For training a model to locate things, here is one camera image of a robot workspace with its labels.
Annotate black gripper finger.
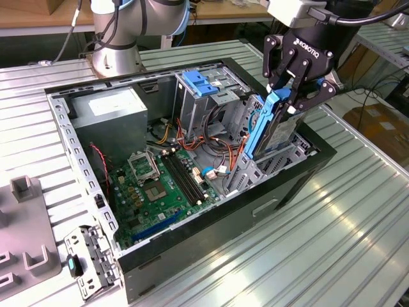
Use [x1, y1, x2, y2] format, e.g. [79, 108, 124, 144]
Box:
[286, 62, 345, 113]
[263, 34, 297, 93]

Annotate hard disk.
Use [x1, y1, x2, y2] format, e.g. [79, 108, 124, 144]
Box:
[244, 88, 304, 161]

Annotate grey metal disk bay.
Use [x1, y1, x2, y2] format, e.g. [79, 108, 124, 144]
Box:
[222, 132, 313, 198]

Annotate metal slat side table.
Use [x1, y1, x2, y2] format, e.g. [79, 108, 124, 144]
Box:
[353, 21, 409, 93]

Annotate flat brown cardboard box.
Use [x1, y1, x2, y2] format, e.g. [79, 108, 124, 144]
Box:
[343, 102, 409, 167]

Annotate blue plastic drive latch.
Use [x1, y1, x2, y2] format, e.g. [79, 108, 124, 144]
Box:
[181, 70, 219, 98]

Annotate grey metal drive cage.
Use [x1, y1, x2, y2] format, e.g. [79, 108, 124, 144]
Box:
[173, 65, 251, 143]

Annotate black RAM slot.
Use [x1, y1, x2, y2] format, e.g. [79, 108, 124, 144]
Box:
[166, 154, 198, 206]
[161, 155, 194, 208]
[169, 153, 203, 205]
[174, 152, 207, 203]

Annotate CPU socket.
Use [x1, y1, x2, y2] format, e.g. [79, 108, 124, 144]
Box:
[143, 180, 170, 203]

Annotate grey power supply unit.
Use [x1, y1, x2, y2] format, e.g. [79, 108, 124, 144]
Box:
[69, 86, 149, 161]

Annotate black open PC case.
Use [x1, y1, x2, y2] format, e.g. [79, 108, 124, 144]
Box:
[44, 57, 339, 304]

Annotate green motherboard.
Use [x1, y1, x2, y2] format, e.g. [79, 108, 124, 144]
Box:
[107, 148, 223, 251]

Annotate blue expansion slot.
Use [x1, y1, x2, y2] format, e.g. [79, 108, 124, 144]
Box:
[132, 212, 185, 243]

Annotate small cardboard box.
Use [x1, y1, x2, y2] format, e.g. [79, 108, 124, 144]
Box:
[46, 0, 66, 16]

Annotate wooden top desk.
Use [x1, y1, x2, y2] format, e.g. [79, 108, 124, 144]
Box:
[0, 0, 381, 61]

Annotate black latch with teal stripe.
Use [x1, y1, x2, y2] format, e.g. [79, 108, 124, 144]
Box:
[67, 254, 84, 278]

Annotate grey parts rack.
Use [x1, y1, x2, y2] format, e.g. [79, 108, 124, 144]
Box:
[0, 174, 64, 294]

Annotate black camera cable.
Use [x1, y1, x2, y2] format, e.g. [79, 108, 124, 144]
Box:
[307, 5, 409, 26]

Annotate black cable bundle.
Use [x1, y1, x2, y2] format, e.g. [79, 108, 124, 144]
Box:
[204, 105, 226, 137]

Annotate orange red disk power wire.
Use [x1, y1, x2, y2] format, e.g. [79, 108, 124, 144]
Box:
[229, 134, 252, 170]

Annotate orange red wire bundle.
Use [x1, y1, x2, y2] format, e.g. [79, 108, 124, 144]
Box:
[174, 118, 233, 161]

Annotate yellow orange power wires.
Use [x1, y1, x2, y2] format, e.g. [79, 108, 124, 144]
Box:
[155, 123, 172, 145]

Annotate metal socket cover frame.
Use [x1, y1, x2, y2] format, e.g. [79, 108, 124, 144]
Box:
[127, 152, 160, 185]

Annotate red black twisted wire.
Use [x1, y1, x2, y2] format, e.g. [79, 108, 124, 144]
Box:
[89, 143, 111, 201]

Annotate grey cable with connector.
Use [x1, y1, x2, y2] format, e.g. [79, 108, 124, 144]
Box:
[30, 0, 82, 67]

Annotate metal card slot bracket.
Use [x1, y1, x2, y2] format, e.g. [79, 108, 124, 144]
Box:
[63, 224, 121, 302]

